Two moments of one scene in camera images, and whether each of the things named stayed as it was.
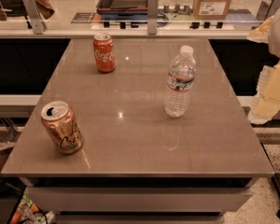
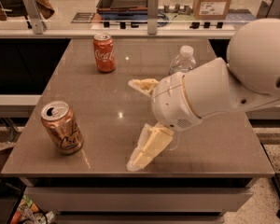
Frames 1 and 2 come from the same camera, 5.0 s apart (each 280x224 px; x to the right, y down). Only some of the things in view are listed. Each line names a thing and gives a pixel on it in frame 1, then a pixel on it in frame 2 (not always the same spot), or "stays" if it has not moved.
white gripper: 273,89 → 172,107
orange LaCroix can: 63,126 stays
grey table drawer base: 138,200 stays
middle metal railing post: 152,12 stays
